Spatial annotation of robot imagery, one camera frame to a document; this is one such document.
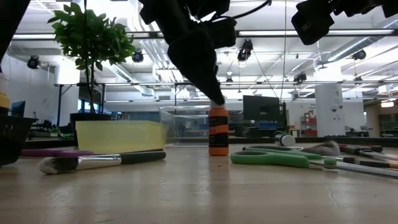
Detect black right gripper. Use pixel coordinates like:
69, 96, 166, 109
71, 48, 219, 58
291, 0, 398, 46

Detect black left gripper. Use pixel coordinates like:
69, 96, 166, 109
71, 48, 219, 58
138, 0, 231, 106

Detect orange paint bottle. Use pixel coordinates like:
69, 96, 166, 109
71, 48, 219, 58
208, 100, 230, 157

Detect thin black paintbrush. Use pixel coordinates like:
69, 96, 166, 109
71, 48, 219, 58
93, 148, 165, 156

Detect green scissors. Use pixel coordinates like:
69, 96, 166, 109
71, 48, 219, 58
229, 145, 398, 180

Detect black fan brush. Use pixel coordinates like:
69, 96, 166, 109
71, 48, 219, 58
300, 139, 342, 157

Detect thick paintbrush white-tipped bristles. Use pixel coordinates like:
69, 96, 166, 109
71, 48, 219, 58
39, 151, 167, 175

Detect black paintbrush silver ferrule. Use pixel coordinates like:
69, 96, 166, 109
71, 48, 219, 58
340, 156, 398, 170

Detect purple scissors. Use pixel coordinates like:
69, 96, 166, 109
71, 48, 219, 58
21, 148, 95, 158

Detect yellow paint bottle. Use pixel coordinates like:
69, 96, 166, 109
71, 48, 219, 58
0, 73, 11, 117

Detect clear plastic bin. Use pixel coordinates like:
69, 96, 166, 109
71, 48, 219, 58
159, 105, 218, 147

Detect black background monitor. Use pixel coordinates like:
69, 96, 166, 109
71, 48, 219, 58
243, 95, 287, 125

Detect white pillar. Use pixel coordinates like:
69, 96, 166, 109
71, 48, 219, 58
315, 83, 345, 138

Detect red shelf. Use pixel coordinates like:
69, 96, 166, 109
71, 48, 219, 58
300, 116, 318, 137

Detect yellow plastic bin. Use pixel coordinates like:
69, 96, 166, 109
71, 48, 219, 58
75, 120, 169, 154

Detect green potted plant black pot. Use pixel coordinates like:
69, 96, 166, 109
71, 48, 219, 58
47, 0, 136, 147

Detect small blue screen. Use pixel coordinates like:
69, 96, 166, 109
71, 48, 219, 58
11, 100, 26, 118

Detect black basket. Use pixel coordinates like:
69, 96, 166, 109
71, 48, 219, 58
0, 116, 39, 167

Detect thin hanging wire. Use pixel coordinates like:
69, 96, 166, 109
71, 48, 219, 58
280, 0, 287, 104

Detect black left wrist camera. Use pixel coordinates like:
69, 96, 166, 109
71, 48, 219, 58
206, 17, 237, 50

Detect black left camera cable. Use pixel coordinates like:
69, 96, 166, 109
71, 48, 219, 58
214, 0, 272, 22

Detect black pipe frame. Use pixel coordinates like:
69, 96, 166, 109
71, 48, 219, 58
57, 82, 222, 127

